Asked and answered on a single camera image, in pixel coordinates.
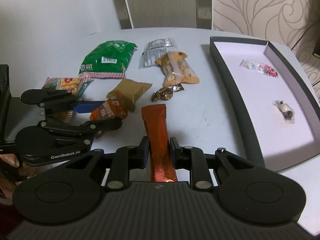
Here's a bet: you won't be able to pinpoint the long orange snack bar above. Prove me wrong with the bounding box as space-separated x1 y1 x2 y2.
142 104 177 182

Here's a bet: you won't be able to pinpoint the red-striped cracker snack bag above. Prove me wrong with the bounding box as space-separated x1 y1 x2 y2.
42 77 92 124

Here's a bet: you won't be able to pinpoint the clear packet white label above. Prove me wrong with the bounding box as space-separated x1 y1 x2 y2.
138 37 177 69

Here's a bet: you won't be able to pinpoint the grey metal chair back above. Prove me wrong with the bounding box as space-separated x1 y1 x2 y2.
113 0 213 29

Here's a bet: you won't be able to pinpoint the clear bag golden biscuits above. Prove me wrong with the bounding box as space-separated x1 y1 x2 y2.
155 51 200 87

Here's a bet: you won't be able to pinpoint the person's left hand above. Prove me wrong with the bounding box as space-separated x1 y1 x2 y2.
1 154 37 199

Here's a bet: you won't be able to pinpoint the large green snack bag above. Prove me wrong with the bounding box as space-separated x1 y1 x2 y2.
79 40 137 79

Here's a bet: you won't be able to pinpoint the clear packet pink candies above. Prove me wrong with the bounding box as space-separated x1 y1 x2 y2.
240 59 278 78

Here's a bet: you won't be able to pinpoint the small orange chocolate packet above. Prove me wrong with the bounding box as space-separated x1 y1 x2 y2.
89 90 129 139

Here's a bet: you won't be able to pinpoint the dark brown foil candy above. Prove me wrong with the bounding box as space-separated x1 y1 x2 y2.
151 84 184 102

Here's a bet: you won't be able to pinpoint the tan brown pastry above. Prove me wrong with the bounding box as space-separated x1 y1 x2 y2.
106 79 152 112

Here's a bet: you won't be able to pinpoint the dark grey white-lined box lid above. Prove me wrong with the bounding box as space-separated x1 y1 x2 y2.
209 37 319 172

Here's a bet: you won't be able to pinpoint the clear packet white ball candy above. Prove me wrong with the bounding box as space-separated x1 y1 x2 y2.
272 100 295 125

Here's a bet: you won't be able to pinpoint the black device on right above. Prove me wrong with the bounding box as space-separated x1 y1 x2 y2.
312 22 320 59

